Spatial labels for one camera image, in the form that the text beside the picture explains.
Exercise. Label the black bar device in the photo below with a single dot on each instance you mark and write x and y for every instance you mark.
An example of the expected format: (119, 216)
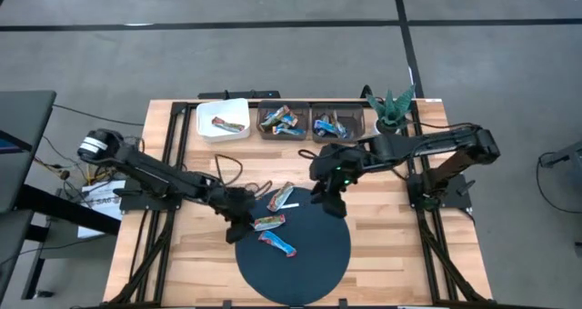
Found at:
(238, 94)

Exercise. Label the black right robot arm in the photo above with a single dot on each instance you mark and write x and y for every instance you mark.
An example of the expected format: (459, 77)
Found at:
(436, 142)

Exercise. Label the green and red granola bar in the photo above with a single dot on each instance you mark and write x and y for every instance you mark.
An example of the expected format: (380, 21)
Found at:
(269, 222)

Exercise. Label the brown and white granola bar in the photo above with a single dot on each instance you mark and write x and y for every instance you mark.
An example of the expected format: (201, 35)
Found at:
(279, 196)

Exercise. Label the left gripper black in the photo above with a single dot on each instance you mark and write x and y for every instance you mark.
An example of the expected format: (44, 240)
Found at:
(238, 206)

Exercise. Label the green and brown granola bar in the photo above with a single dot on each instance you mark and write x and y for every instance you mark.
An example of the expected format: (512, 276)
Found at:
(274, 116)

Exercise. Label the white plastic bin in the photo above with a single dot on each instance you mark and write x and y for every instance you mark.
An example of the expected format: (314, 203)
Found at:
(225, 109)

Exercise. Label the dark blue round mat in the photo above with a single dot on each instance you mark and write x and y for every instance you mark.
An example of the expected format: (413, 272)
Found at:
(295, 277)

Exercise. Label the small black table clamp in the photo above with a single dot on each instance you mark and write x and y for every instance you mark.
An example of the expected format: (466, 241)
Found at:
(343, 302)

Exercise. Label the grey stand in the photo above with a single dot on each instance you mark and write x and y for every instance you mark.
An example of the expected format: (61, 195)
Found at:
(564, 154)

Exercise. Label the dark transparent plastic bin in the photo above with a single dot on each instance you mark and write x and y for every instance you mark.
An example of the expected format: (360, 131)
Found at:
(302, 113)
(354, 113)

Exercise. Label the green succulent in white pot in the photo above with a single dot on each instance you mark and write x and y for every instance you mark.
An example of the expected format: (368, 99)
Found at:
(391, 111)

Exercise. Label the grey desk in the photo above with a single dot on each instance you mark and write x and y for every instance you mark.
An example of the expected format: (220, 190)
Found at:
(25, 136)

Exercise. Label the black desk beam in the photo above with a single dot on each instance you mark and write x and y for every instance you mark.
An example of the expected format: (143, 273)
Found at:
(68, 209)

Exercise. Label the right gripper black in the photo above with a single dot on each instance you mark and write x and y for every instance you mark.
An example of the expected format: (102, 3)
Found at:
(336, 168)

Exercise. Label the blue and red granola bar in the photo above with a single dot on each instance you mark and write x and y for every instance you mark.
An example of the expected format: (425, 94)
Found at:
(277, 244)

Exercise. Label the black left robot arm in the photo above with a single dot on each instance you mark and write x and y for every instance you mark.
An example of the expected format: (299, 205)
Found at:
(150, 175)

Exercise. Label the white printed box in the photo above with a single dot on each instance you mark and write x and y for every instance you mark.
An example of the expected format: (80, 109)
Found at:
(103, 199)

